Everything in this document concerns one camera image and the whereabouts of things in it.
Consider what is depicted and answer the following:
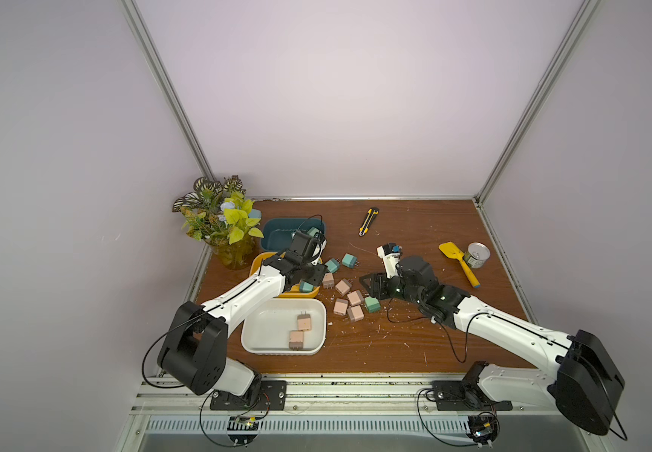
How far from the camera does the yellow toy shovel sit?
0.96 m

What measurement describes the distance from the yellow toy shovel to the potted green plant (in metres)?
0.69

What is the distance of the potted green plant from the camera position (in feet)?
2.73
